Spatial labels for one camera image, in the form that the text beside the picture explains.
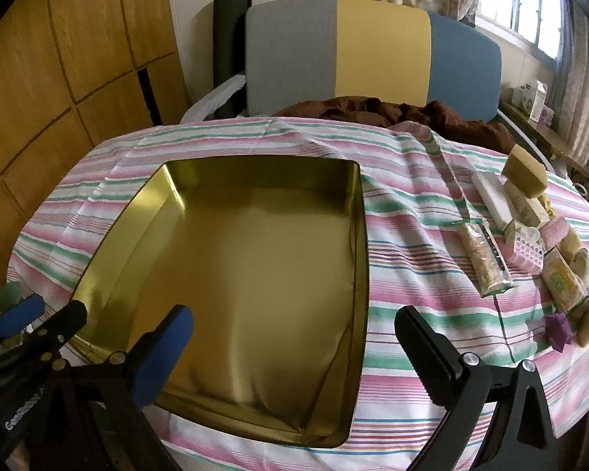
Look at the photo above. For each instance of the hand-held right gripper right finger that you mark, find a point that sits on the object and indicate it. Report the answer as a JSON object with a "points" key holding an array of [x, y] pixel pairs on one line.
{"points": [[419, 348]]}

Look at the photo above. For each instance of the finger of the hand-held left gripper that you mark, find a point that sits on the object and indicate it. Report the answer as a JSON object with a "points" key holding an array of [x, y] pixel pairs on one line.
{"points": [[61, 326], [19, 316]]}

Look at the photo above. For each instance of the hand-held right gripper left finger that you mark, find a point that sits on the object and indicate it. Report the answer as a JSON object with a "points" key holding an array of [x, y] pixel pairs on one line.
{"points": [[164, 353]]}

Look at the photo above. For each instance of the gold rectangular tin box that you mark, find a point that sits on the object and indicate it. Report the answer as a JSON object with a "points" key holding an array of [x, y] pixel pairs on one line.
{"points": [[250, 279]]}

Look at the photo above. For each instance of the cream cardboard box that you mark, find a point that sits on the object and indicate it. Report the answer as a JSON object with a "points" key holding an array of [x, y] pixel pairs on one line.
{"points": [[522, 204]]}

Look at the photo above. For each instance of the pink green striped tablecloth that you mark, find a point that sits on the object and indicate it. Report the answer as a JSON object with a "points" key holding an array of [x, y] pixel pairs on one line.
{"points": [[412, 265]]}

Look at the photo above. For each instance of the clear biscuit packet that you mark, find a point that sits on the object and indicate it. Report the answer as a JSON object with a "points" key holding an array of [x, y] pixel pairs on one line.
{"points": [[483, 260]]}

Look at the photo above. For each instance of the small purple box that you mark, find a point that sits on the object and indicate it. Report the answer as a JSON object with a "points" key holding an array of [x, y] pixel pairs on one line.
{"points": [[558, 331]]}

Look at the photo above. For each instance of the green white box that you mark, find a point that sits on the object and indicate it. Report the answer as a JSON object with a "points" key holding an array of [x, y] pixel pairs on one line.
{"points": [[564, 279]]}

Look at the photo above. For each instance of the long clear plastic strip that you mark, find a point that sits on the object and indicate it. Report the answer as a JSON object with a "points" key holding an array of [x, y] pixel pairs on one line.
{"points": [[449, 176]]}

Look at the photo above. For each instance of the tan heart-shaped sponge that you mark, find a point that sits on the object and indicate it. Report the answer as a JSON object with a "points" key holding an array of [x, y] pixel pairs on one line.
{"points": [[525, 169]]}

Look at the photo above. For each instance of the brown blanket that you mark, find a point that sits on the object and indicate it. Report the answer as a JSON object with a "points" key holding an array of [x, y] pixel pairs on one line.
{"points": [[471, 127]]}

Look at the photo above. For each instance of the wooden side table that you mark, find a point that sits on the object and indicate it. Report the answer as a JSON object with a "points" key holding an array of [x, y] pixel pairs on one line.
{"points": [[564, 149]]}

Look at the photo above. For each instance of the wooden wardrobe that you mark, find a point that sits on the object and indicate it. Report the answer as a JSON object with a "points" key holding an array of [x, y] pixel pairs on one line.
{"points": [[54, 59]]}

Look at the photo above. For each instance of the purple tissue box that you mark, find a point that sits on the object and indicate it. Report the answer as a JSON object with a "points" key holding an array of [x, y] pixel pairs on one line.
{"points": [[547, 115]]}

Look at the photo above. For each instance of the white carton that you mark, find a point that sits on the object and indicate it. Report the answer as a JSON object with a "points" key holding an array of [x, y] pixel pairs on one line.
{"points": [[530, 98]]}

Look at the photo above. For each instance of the grey yellow blue headboard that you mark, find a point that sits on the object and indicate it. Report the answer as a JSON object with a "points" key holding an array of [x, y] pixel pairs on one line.
{"points": [[373, 49]]}

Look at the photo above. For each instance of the dark green rolled mat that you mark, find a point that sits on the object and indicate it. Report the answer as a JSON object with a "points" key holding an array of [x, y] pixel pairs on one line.
{"points": [[228, 34]]}

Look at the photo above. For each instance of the barred window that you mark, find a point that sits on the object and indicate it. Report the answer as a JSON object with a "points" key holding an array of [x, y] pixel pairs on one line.
{"points": [[520, 0]]}

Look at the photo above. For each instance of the grey bed rail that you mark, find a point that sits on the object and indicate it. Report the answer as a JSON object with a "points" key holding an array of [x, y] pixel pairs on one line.
{"points": [[530, 140]]}

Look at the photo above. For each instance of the white bed rail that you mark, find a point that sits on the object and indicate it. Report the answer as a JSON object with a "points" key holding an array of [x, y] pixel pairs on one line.
{"points": [[211, 98]]}

